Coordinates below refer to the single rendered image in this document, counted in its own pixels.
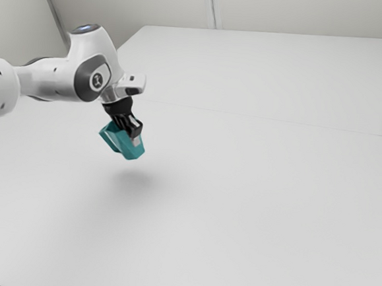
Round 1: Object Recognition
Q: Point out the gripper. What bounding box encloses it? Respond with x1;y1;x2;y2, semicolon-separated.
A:
98;95;147;150

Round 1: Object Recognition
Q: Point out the teal faceted mug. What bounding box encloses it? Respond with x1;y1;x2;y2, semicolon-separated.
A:
96;120;148;162

